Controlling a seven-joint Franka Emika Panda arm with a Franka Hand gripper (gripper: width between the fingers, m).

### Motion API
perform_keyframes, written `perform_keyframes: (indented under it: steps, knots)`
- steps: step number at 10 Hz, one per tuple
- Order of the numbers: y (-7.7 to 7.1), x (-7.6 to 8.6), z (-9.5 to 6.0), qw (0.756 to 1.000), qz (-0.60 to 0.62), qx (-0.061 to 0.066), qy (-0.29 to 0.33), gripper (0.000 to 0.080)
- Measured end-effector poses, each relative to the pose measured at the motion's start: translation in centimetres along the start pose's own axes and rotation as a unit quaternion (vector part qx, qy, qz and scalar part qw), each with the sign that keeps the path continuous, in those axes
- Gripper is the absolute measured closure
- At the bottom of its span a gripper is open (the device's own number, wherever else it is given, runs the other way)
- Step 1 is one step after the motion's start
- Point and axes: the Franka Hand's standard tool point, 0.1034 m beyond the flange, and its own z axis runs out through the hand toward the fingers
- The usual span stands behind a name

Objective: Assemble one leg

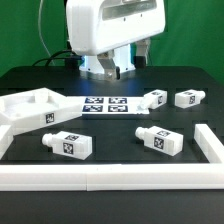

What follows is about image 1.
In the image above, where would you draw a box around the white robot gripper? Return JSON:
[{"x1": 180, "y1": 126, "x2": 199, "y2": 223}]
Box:
[{"x1": 66, "y1": 0, "x2": 165, "y2": 80}]

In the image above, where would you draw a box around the white square tabletop part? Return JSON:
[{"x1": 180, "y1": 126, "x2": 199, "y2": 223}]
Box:
[{"x1": 0, "y1": 88, "x2": 82, "y2": 135}]

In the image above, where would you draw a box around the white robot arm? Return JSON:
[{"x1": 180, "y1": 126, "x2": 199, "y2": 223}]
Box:
[{"x1": 66, "y1": 0, "x2": 165, "y2": 81}]

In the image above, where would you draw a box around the white marker tag plate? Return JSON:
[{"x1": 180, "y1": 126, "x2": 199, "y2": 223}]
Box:
[{"x1": 68, "y1": 96, "x2": 149, "y2": 115}]

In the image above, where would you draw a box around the white U-shaped obstacle fence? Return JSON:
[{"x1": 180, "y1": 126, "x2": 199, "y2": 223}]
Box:
[{"x1": 0, "y1": 124, "x2": 224, "y2": 191}]

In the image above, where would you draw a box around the black cable bundle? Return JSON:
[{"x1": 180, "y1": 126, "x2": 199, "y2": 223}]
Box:
[{"x1": 31, "y1": 49, "x2": 83, "y2": 68}]

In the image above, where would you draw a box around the white hanging cable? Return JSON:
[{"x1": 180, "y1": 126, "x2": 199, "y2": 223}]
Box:
[{"x1": 37, "y1": 0, "x2": 56, "y2": 58}]

